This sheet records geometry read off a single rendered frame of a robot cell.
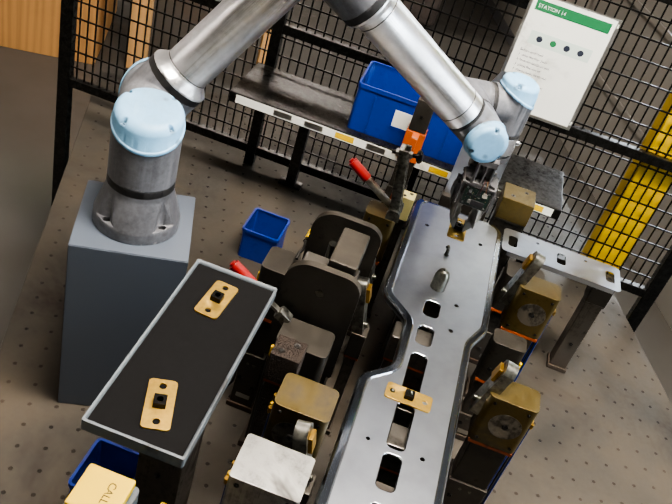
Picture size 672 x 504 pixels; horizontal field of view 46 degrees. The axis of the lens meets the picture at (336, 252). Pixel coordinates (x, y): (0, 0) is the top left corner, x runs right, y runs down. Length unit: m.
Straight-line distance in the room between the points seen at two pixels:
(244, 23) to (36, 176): 2.22
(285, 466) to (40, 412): 0.68
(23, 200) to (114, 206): 1.98
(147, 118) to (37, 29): 3.10
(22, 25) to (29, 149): 0.93
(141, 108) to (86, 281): 0.32
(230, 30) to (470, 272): 0.75
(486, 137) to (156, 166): 0.55
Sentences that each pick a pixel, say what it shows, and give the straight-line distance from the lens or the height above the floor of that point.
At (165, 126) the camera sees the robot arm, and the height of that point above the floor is 1.32.
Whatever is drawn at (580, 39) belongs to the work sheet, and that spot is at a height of 1.38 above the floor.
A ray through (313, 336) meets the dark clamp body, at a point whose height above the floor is 1.08.
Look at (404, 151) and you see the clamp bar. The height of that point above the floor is 1.21.
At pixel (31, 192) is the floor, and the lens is 3.40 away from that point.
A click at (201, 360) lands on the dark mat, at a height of 1.16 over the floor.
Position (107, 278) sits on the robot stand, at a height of 1.04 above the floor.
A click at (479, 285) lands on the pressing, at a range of 1.73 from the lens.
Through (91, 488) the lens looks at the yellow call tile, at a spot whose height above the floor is 1.16.
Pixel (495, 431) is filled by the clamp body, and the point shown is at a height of 0.97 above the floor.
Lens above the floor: 1.98
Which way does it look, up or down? 36 degrees down
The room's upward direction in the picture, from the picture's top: 18 degrees clockwise
